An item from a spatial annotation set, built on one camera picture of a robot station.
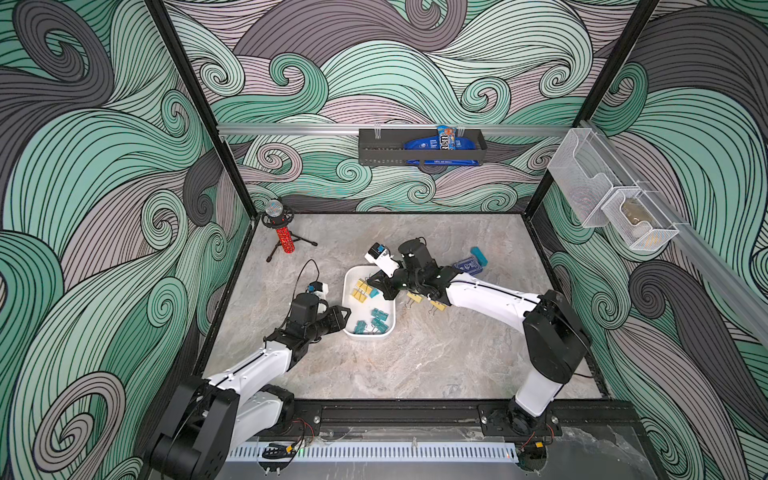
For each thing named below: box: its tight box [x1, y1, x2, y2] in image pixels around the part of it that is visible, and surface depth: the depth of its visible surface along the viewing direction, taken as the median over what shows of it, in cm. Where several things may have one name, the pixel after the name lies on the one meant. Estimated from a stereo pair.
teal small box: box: [470, 246, 489, 267], surface depth 109 cm
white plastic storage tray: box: [342, 264, 397, 340], surface depth 92 cm
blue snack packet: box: [437, 125, 457, 151], surface depth 92 cm
